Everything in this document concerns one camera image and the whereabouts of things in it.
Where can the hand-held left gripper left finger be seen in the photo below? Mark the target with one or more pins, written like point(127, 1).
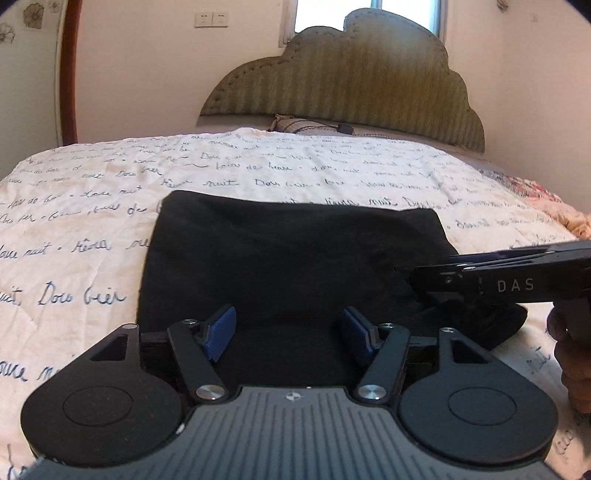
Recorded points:
point(220, 330)

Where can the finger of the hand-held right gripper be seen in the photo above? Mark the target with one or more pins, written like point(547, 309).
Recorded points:
point(443, 279)

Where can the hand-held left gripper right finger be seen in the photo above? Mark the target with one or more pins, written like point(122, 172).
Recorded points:
point(355, 332)

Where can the black pants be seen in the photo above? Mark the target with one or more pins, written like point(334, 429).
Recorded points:
point(277, 254)

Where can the person's right hand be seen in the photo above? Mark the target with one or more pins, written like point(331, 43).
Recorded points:
point(577, 374)

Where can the floral pink quilt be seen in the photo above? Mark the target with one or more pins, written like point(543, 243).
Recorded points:
point(554, 203)

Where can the script printed cream blanket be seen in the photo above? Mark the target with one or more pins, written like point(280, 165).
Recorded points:
point(69, 207)

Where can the grey patterned pillow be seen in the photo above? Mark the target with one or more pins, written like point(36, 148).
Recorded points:
point(300, 123)

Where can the olive padded headboard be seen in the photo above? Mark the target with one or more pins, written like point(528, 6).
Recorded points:
point(346, 83)

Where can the bedroom window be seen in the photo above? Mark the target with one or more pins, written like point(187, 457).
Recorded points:
point(332, 14)

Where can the brown wooden door frame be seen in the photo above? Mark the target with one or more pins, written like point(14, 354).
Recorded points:
point(69, 69)

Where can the flower wall sticker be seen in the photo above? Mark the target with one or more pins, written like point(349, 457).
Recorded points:
point(34, 14)
point(5, 32)

